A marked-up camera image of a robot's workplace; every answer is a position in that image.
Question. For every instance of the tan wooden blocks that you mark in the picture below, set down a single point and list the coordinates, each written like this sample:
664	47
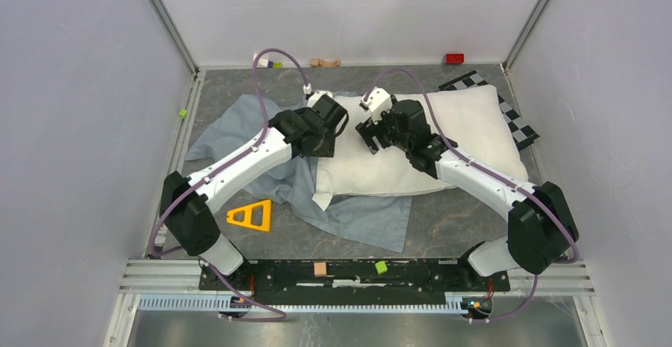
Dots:
317	62

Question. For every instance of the white purple block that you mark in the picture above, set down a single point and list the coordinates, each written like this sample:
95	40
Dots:
262	61

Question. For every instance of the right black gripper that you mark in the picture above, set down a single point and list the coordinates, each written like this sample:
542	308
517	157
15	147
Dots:
368	129

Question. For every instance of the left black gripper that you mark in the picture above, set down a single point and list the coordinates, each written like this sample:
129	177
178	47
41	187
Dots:
327	147

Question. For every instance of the yellow triangle piece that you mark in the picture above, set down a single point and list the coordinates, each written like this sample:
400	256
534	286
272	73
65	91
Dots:
255	216

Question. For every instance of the white toothed rail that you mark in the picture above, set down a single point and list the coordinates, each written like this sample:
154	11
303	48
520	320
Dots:
220	303

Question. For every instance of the green cube on rail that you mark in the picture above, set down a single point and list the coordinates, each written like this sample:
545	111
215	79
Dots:
381	267

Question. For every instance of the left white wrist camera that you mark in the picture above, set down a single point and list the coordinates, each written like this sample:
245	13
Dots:
316	95

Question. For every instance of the red lego brick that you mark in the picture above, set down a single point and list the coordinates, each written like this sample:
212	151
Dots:
454	58

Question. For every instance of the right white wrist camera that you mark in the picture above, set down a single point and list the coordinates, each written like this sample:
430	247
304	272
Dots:
376	102

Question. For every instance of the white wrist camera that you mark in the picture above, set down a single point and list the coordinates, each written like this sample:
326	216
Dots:
316	95
376	102

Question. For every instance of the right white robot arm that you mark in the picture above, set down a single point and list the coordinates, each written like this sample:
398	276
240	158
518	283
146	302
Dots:
540	226

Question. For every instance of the white pillow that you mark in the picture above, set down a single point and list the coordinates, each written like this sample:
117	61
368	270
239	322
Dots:
470	117

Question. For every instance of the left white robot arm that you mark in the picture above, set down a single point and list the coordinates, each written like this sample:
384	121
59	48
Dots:
189	203

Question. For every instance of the black white checkerboard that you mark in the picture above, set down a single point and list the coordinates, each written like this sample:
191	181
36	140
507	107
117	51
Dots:
523	134

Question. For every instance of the tan wooden cube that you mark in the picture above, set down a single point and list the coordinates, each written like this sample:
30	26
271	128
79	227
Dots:
320	269

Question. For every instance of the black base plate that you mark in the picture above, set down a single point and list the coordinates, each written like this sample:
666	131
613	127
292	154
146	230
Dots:
355	282

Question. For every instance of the blue grey pillowcase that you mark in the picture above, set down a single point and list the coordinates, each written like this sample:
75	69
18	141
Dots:
379	221

